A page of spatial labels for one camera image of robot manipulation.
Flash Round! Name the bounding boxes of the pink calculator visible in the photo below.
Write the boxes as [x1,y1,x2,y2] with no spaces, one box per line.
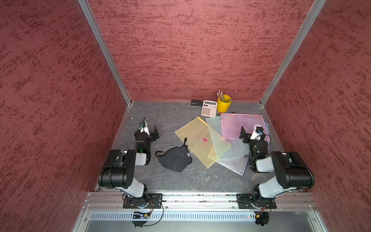
[201,100,217,118]

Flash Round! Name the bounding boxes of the left circuit board with cables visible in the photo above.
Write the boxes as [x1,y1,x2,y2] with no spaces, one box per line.
[131,199,164,228]

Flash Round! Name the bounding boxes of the yellow mesh document bag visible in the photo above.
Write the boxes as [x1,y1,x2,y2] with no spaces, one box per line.
[175,117,218,168]

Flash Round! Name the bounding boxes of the blue mesh document bag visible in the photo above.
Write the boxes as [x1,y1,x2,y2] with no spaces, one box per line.
[263,121,270,135]

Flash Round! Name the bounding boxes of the pink mesh document bag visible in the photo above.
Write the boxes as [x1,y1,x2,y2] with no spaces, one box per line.
[220,114,265,140]

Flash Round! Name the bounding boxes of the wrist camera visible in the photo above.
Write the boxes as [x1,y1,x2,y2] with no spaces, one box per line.
[139,118,147,131]
[254,125,264,135]

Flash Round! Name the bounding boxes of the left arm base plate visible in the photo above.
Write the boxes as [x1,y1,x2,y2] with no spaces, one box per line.
[123,193,163,210]

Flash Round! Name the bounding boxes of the perforated metal strip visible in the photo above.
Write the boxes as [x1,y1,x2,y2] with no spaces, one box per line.
[89,211,256,222]

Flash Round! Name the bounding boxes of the pencils in mug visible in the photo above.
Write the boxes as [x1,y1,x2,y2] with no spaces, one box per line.
[217,90,226,102]

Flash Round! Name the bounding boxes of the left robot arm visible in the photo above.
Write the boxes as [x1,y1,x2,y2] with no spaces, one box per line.
[98,120,159,203]

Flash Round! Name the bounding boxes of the yellow mug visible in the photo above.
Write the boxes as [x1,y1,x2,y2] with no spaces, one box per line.
[217,94,231,113]

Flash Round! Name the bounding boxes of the black stapler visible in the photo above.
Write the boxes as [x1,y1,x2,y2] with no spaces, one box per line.
[190,100,203,107]

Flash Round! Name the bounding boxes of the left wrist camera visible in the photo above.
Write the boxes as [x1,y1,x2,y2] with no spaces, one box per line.
[139,118,147,131]

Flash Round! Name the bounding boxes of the clear white mesh document bag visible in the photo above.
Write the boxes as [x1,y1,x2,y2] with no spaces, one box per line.
[217,156,248,176]

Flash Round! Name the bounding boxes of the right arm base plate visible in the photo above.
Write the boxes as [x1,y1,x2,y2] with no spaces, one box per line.
[236,193,277,210]

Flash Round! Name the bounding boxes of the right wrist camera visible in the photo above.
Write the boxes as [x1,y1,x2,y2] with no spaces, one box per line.
[254,125,264,135]

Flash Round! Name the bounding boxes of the green mesh document bag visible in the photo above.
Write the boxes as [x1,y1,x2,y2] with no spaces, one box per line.
[205,116,250,161]

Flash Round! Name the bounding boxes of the right black connector box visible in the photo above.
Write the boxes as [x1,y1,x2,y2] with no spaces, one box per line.
[255,206,270,227]

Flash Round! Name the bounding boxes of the aluminium front rail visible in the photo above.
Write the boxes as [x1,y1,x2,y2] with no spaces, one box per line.
[82,191,319,212]

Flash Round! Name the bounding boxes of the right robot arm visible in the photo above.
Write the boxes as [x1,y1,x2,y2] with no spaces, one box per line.
[239,125,315,207]

